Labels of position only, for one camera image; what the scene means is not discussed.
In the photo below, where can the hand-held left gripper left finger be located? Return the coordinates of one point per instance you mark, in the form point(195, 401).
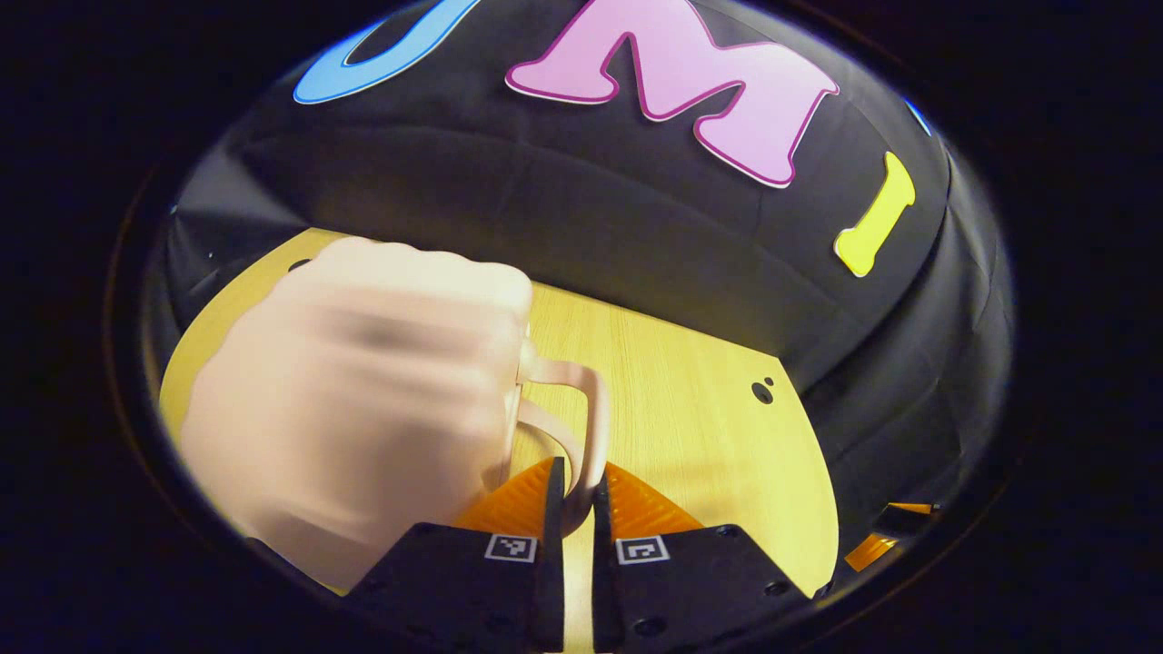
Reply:
point(554, 545)

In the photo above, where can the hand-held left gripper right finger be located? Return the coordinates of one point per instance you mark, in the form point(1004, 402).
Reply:
point(601, 563)

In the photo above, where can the black backdrop cloth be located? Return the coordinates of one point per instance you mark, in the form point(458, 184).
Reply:
point(591, 218)

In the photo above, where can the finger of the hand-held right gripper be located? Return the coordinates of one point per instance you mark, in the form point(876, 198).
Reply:
point(870, 552)
point(909, 518)

